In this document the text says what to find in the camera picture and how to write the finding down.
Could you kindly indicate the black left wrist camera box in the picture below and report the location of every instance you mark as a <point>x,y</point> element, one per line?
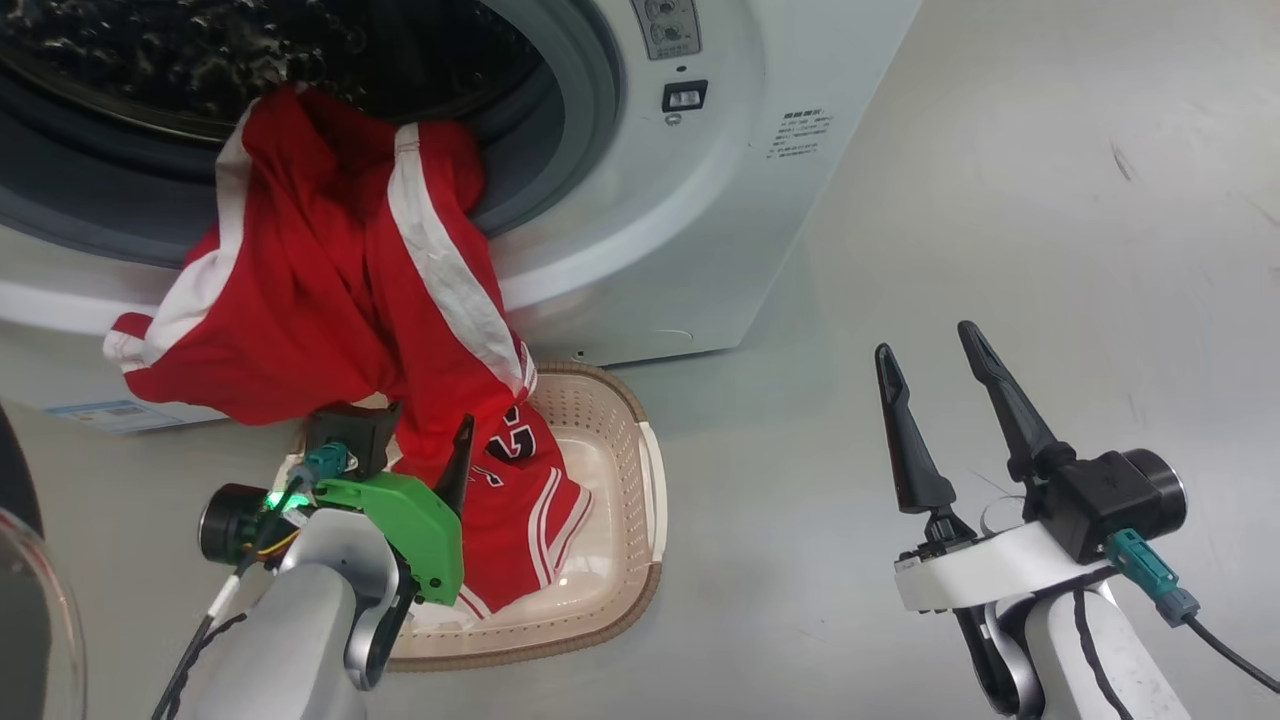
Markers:
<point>360,435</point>

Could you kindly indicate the black door latch socket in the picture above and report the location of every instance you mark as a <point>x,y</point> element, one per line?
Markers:
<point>685,96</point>

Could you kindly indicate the washing machine drum opening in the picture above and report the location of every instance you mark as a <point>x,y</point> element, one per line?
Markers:
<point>200,60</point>

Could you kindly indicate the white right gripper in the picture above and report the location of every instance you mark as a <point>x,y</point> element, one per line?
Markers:
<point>990,570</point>

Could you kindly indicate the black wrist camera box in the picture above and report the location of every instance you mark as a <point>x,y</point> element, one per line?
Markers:
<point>360,435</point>
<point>1095,500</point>

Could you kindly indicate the grey instruction sticker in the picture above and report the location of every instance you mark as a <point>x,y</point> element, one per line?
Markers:
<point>668,25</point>

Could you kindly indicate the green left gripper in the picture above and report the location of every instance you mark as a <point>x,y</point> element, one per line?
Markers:
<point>420,530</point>

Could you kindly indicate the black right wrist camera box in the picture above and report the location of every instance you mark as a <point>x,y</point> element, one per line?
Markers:
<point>1095,500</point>

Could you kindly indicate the blue energy label sticker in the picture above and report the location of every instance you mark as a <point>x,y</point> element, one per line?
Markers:
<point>120,412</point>

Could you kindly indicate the red white sports jersey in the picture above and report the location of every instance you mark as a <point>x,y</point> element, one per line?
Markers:
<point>300,300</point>

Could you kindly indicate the glass washing machine door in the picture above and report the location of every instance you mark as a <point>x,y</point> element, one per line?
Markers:
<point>15,470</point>

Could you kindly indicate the white front-load washing machine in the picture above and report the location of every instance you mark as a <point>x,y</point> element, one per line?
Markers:
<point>700,250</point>

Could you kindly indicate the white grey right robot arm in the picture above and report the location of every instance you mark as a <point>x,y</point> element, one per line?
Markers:
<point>1125,670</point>

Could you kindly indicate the cream perforated laundry basket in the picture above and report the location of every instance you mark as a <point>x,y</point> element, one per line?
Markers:
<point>610,480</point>

